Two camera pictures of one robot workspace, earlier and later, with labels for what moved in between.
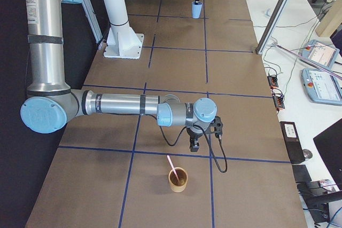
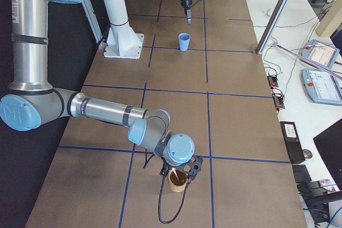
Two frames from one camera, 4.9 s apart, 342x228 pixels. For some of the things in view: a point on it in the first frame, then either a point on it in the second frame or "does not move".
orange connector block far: x=273 y=81 does not move
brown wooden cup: x=176 y=186 does not move
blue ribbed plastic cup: x=196 y=9 -> x=184 y=38
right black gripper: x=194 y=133 -> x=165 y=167
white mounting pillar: x=122 y=41 does not move
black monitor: x=328 y=143 does not move
